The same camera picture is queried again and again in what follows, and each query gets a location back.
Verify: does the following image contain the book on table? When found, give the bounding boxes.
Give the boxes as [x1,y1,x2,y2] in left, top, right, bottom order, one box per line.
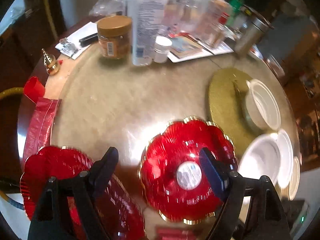
[169,35,202,59]

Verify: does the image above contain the black remote control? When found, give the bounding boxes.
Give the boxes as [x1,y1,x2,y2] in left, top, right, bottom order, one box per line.
[79,33,98,48]

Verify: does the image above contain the red plastic cup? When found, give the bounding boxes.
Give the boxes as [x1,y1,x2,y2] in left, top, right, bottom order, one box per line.
[23,76,45,104]

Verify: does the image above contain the green plastic bottle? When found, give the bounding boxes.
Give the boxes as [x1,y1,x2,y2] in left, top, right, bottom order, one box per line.
[226,0,244,28]

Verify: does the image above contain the red foil package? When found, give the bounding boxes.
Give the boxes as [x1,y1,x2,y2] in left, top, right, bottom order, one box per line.
[23,98,61,161]

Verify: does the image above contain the cream ribbed plastic bowl large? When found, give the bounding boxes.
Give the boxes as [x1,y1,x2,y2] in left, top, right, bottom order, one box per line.
[288,156,300,200]

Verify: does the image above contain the stainless steel thermos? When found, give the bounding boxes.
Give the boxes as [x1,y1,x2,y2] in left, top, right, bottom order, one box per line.
[234,16,274,57]

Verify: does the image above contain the white foam bowl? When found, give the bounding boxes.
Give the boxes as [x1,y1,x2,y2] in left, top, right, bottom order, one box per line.
[276,129,293,189]
[238,134,280,185]

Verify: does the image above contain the gold incense burner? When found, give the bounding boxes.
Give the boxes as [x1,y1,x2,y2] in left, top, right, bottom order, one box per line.
[42,49,60,75]

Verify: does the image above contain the clear plastic bag of jars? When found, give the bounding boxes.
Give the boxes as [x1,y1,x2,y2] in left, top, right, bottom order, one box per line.
[159,0,232,48]

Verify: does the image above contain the small white pill jar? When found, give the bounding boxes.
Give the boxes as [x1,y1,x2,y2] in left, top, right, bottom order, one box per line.
[153,36,172,63]

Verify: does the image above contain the white paper sheet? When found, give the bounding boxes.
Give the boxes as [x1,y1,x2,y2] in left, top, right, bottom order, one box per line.
[55,22,97,60]

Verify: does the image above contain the red scalloped plate gold rim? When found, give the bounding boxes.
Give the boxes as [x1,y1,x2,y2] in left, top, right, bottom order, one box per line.
[138,116,238,225]

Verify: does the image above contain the gold glitter round mat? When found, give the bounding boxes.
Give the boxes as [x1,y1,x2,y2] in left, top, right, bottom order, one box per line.
[208,68,263,159]

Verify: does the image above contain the peanut butter jar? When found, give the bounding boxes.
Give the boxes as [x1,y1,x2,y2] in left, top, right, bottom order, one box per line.
[97,15,132,59]

